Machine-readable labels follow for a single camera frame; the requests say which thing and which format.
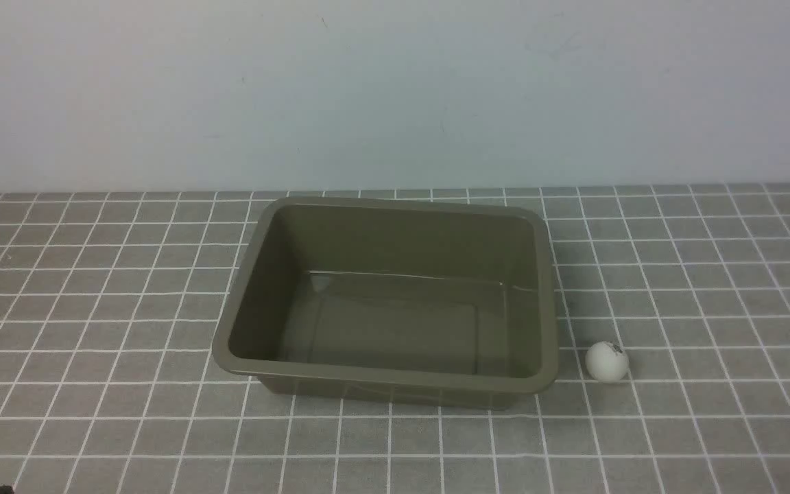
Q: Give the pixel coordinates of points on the white table-tennis ball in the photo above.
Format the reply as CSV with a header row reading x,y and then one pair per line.
x,y
607,362

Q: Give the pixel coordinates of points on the grey checkered tablecloth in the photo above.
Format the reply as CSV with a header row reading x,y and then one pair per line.
x,y
109,301

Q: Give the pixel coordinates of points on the olive green plastic bin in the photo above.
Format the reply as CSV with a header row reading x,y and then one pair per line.
x,y
416,302

